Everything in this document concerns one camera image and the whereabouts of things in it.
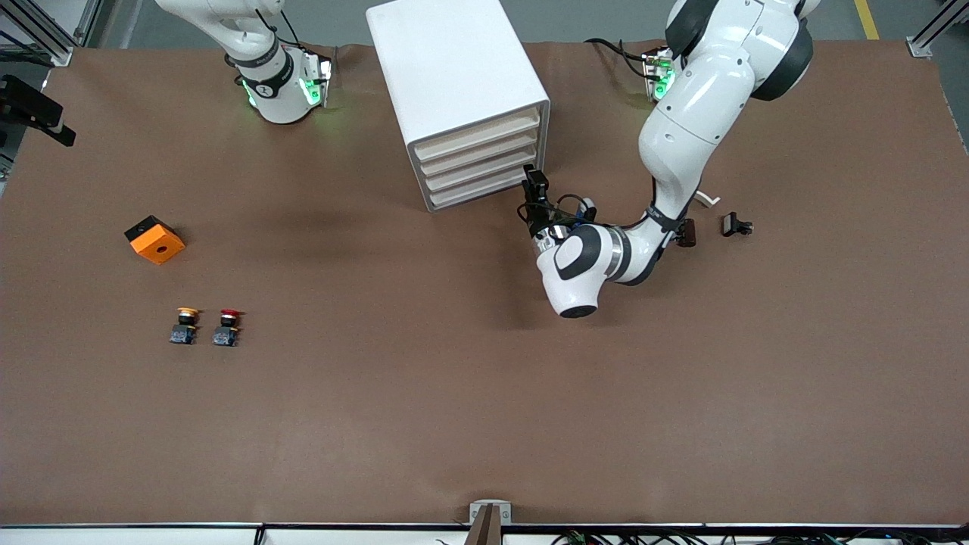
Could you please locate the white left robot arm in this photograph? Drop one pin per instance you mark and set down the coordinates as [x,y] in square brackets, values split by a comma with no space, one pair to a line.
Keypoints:
[696,98]

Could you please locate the white drawer cabinet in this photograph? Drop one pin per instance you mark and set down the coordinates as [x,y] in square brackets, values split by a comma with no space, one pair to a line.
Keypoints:
[447,60]

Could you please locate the orange and black box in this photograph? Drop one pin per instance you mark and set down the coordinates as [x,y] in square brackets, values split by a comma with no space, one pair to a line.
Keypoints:
[159,246]

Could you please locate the yellow push button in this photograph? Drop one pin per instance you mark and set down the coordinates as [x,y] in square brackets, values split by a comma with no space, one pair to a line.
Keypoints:
[184,331]

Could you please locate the red push button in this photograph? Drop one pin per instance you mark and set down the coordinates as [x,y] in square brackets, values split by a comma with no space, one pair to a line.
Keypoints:
[225,334]

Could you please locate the brown mount post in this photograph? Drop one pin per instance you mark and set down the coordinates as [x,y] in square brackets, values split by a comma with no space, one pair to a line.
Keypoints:
[484,530]

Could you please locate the white curved bracket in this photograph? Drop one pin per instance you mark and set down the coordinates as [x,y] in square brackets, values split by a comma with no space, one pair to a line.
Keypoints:
[708,199]

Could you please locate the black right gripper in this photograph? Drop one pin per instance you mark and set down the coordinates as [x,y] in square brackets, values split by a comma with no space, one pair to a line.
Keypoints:
[26,105]

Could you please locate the grey metal mounting bracket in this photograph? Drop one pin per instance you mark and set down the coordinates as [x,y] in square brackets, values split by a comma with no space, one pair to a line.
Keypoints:
[473,507]

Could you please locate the aluminium frame profile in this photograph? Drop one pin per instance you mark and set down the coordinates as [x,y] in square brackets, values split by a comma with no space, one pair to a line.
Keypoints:
[57,51]
[920,47]

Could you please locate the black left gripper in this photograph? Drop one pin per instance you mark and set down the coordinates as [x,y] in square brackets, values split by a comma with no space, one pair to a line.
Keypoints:
[540,219]

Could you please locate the black square push button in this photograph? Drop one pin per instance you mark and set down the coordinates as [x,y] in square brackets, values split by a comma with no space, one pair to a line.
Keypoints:
[730,224]

